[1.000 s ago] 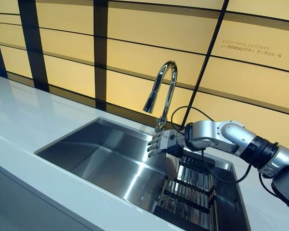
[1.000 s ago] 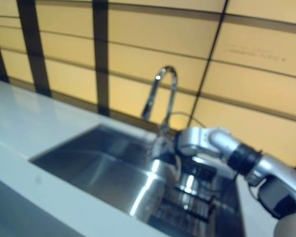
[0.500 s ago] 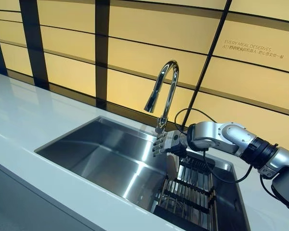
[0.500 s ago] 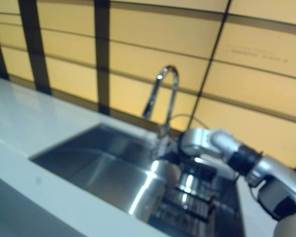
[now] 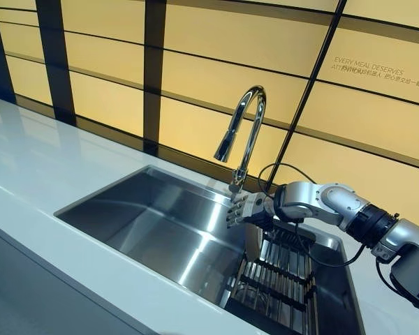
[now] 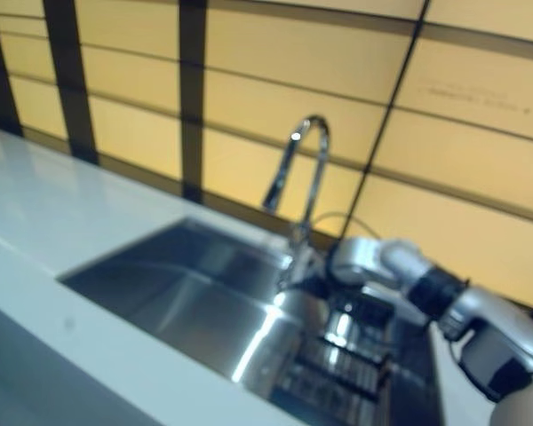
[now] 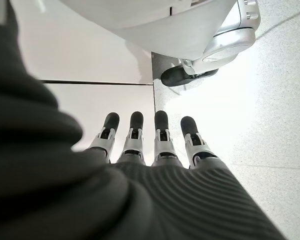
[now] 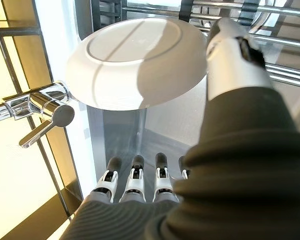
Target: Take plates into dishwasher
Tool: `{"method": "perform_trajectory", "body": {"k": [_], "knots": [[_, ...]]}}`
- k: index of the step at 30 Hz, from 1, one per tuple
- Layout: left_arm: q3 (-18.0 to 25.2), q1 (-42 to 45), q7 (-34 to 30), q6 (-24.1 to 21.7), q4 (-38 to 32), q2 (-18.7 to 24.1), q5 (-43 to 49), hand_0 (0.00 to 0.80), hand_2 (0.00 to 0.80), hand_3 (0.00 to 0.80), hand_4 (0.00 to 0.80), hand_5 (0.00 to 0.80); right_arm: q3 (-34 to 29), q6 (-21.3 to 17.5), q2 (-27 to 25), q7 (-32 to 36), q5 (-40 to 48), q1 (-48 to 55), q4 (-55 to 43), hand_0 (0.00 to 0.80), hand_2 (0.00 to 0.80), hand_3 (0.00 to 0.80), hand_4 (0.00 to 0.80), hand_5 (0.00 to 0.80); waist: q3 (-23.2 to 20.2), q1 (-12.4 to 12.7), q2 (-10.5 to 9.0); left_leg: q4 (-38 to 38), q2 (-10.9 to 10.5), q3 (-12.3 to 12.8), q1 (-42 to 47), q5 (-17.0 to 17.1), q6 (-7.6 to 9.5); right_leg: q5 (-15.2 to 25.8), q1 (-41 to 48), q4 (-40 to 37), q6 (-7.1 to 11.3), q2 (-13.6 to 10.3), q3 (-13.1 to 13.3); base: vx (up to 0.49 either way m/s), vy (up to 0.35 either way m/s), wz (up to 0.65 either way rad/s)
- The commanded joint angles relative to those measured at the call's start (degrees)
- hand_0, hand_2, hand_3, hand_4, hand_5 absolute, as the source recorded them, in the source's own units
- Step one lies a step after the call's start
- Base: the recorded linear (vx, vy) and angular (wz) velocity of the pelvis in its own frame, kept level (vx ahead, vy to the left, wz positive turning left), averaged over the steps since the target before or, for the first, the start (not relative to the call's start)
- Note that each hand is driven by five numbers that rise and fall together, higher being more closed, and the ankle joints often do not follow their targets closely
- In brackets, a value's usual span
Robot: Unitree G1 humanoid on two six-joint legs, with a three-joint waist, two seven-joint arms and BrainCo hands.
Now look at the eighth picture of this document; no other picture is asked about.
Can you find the chrome gooseneck faucet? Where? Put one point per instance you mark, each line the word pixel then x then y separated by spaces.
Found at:
pixel 40 100

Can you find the chrome faucet lever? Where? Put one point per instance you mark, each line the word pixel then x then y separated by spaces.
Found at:
pixel 60 116

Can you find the dark robot right hand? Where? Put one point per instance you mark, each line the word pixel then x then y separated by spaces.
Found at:
pixel 240 175

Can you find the dark metal sink drying rack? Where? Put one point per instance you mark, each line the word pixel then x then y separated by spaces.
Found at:
pixel 285 72

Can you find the dark window frame grid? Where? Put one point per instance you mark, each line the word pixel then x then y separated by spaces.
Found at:
pixel 20 31

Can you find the white ceramic plate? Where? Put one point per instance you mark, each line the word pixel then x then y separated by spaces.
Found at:
pixel 130 62

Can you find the stainless steel sink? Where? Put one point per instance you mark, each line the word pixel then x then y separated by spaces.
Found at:
pixel 115 140

